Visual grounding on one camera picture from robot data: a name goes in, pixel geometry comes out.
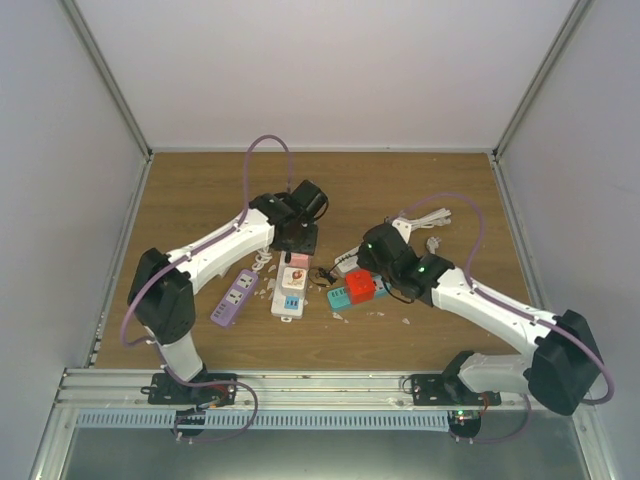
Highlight red cube socket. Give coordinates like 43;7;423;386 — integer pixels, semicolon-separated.
345;270;376;305

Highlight pink cube socket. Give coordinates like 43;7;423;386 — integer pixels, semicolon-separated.
287;253;312;270

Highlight white cube socket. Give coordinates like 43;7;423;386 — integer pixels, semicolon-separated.
280;266;308;295

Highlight black charger with cable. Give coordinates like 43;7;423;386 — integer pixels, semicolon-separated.
309;254;355;289

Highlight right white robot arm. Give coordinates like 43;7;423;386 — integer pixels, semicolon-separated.
357;223;603;416

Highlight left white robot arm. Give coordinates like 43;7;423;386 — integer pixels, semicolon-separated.
120;180;329;404

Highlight white power strip green ports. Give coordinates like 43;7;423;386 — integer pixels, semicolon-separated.
334;246;359;277

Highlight teal power strip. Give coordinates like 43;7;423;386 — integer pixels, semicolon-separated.
326;277;394;312

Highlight long white power strip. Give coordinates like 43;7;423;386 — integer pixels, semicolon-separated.
270;252;309;323

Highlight purple power strip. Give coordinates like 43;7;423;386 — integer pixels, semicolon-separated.
210;269;259;328

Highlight white bundled cord back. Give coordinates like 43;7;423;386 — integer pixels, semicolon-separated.
399;208;453;232

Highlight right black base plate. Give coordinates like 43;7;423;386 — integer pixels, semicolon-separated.
408;373;502;407

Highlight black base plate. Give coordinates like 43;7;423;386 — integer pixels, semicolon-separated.
408;373;502;407
140;373;238;407

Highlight grey slotted cable duct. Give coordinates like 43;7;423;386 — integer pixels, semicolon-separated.
76;409;449;432

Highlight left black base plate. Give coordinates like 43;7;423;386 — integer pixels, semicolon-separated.
140;373;238;407

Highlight aluminium front rail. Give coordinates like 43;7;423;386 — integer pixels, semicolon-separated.
55;367;596;409

